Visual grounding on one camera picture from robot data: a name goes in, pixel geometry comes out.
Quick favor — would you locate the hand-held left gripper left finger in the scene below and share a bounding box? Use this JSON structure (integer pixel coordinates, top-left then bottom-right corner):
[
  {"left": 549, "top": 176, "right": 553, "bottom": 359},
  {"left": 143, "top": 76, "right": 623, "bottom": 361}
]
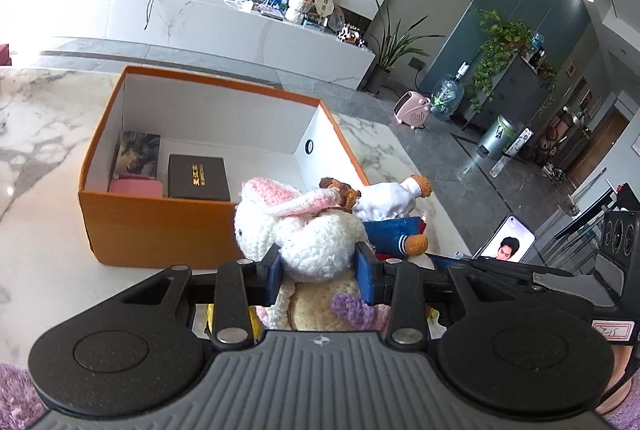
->
[{"left": 120, "top": 243, "right": 284, "bottom": 349}]

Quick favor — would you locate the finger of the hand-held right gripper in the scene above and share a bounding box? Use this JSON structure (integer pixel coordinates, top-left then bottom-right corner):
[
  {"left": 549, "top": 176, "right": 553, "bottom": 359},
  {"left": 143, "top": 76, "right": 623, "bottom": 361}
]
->
[{"left": 430, "top": 252, "right": 596, "bottom": 292}]

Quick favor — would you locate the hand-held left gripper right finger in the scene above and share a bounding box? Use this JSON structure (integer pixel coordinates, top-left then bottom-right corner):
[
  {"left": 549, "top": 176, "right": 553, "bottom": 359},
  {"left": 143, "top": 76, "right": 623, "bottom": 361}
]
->
[{"left": 354, "top": 243, "right": 509, "bottom": 349}]

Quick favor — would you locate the white crochet bunny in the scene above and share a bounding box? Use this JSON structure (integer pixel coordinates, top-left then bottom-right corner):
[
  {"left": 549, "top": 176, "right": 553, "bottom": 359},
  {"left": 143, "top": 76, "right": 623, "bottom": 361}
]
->
[{"left": 234, "top": 177, "right": 371, "bottom": 282}]

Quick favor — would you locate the plush bear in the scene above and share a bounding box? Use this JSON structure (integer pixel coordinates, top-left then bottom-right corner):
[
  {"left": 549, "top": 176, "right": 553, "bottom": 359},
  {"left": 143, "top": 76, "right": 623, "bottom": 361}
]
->
[{"left": 319, "top": 174, "right": 434, "bottom": 261}]

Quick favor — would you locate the dark grey gift box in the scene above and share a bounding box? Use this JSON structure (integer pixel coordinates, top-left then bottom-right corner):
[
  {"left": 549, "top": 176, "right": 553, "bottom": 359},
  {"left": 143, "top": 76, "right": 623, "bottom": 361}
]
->
[{"left": 167, "top": 154, "right": 232, "bottom": 202}]

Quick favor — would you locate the orange cardboard box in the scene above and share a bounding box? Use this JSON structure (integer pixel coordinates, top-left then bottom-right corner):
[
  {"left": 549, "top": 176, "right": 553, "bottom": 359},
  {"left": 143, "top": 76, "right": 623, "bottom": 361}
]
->
[{"left": 77, "top": 65, "right": 372, "bottom": 270}]

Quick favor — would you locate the pink case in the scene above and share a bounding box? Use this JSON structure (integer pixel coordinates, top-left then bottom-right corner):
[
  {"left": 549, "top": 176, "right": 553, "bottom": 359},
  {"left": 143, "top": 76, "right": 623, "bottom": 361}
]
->
[{"left": 107, "top": 176, "right": 164, "bottom": 199}]

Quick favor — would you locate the person's right forearm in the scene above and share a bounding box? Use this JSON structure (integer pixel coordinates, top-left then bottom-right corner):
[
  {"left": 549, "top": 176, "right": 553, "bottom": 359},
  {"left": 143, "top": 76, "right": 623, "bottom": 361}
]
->
[{"left": 597, "top": 344, "right": 640, "bottom": 417}]

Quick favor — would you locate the smartphone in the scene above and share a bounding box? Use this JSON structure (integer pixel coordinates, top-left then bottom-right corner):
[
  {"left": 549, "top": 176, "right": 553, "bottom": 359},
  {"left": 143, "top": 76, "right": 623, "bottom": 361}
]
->
[{"left": 479, "top": 215, "right": 537, "bottom": 264}]

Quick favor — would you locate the cream and purple crochet toy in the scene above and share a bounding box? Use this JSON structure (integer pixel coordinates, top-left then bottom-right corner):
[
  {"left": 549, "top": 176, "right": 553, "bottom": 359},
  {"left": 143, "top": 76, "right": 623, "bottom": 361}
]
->
[{"left": 257, "top": 280, "right": 396, "bottom": 332}]

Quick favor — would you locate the brown wooden door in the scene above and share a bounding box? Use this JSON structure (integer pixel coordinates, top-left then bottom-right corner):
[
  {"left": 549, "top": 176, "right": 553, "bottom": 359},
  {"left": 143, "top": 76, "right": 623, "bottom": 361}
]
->
[{"left": 567, "top": 107, "right": 632, "bottom": 191}]

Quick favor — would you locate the silver trash can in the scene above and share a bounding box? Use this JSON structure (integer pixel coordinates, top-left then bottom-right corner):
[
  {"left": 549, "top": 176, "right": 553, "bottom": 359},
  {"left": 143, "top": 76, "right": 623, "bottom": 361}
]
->
[{"left": 479, "top": 114, "right": 525, "bottom": 161}]

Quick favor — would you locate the pink heater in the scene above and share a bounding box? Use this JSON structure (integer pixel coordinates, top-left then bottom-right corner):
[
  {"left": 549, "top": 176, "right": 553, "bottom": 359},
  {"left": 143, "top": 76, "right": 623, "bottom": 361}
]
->
[{"left": 392, "top": 90, "right": 432, "bottom": 130}]

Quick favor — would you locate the blue water jug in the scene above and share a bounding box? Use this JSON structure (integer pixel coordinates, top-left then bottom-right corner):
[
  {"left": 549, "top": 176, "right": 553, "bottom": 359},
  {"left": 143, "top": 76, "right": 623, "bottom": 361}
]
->
[{"left": 431, "top": 62, "right": 474, "bottom": 121}]

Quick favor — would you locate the grey storage cabinet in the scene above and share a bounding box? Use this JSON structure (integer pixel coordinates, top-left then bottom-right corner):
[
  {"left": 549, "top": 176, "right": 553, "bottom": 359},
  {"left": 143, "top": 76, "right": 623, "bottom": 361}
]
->
[{"left": 460, "top": 55, "right": 556, "bottom": 141}]

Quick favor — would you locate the bushy pothos plant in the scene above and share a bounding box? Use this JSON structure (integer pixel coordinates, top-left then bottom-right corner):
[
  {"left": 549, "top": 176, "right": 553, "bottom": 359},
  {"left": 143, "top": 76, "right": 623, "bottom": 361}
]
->
[{"left": 465, "top": 9, "right": 559, "bottom": 112}]

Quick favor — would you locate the long-leaf potted plant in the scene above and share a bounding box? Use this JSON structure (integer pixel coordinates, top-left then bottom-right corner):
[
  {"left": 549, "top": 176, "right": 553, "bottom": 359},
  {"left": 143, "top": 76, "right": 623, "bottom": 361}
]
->
[{"left": 367, "top": 0, "right": 446, "bottom": 96}]

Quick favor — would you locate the black and white cow figurine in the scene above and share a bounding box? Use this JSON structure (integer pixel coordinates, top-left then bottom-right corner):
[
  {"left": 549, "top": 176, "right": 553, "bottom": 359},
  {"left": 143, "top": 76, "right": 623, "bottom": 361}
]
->
[{"left": 337, "top": 24, "right": 369, "bottom": 47}]

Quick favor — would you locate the white marble tv cabinet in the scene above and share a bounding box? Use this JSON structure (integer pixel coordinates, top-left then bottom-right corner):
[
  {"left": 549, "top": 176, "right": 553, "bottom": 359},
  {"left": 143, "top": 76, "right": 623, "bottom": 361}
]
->
[{"left": 0, "top": 0, "right": 376, "bottom": 92}]

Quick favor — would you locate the teddy bear on cabinet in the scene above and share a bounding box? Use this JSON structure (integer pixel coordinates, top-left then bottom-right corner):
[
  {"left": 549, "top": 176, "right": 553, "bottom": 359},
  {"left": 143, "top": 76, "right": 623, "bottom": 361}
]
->
[{"left": 285, "top": 0, "right": 314, "bottom": 24}]

